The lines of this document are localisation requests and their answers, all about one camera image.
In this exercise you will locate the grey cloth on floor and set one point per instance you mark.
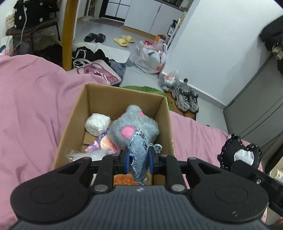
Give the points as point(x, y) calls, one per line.
point(120, 68)

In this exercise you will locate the grey sneaker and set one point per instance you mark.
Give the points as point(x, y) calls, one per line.
point(192, 98)
point(181, 100)

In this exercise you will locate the green leaf cartoon rug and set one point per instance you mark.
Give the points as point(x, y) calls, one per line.
point(147, 89)

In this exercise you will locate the blue denim fabric toy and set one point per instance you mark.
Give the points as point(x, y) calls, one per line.
point(138, 147)

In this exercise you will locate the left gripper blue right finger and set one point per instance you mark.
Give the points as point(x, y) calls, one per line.
point(151, 153)

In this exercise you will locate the hamburger plush toy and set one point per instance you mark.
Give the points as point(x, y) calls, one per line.
point(124, 179)

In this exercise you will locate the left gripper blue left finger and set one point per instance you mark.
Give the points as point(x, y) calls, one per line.
point(126, 160)

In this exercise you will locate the large white plastic bag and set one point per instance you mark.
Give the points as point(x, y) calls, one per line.
point(151, 56)

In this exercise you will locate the white kitchen cabinet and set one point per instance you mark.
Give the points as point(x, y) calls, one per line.
point(152, 17)

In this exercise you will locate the grey plush mouse toy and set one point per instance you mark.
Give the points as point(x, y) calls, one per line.
point(121, 130)

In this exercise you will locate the black slipper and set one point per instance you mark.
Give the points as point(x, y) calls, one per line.
point(100, 38)
point(90, 37)

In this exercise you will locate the right yellow slipper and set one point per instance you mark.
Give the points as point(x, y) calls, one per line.
point(128, 38)

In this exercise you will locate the pink bed blanket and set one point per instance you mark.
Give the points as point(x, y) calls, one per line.
point(37, 100)

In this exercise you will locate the dark wooden chair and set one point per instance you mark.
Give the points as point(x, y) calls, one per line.
point(15, 32)

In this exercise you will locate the small clear plastic bag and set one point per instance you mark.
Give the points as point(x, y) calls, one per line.
point(168, 82)

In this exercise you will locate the black lace heart pouch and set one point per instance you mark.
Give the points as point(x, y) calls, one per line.
point(234, 149)

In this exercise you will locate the cardboard box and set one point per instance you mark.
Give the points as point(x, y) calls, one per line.
point(113, 102)

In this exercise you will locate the grey sneaker right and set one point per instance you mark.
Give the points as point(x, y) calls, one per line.
point(192, 98)

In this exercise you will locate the pink bear tote bag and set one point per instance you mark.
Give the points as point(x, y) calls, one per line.
point(99, 70)

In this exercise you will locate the black clothes pile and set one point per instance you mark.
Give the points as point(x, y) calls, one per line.
point(83, 56)

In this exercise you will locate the black spray bottle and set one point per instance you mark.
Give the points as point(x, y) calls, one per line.
point(172, 28)

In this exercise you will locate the right black slipper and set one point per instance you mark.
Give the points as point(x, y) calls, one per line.
point(100, 38)

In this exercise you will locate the black polka dot bag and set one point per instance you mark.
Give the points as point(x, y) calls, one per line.
point(33, 12)

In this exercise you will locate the white floor mat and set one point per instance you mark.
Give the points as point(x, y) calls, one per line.
point(118, 55)

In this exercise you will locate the purple tissue packet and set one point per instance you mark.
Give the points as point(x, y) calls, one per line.
point(103, 142)

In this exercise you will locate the yellow slipper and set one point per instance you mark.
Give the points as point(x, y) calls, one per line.
point(121, 42)
point(128, 38)

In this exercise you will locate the left yellow slipper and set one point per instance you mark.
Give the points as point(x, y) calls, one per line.
point(121, 42)

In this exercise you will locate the left black slipper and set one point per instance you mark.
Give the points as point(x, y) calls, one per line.
point(90, 37)

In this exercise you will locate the grey wardrobe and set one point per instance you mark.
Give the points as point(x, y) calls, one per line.
point(256, 113)

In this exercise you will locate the grey sneaker left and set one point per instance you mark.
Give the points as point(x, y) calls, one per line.
point(181, 100)

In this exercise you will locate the white rolled sock ball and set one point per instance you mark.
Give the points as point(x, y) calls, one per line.
point(97, 124)

